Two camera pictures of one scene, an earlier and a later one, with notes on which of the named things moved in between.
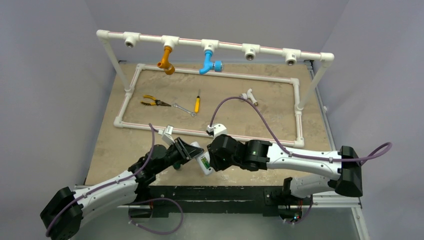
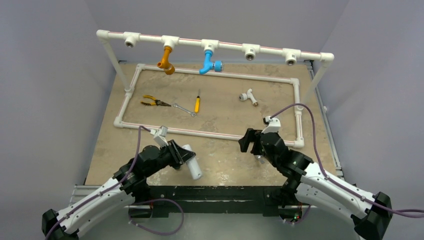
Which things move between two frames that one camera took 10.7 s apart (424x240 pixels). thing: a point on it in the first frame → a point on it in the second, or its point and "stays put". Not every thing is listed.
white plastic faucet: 249,95 stays put
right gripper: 214,151 → 255,142
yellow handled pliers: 155,102 stays put
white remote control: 203,160 → 194,166
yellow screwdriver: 197,104 stays put
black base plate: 219,201 stays put
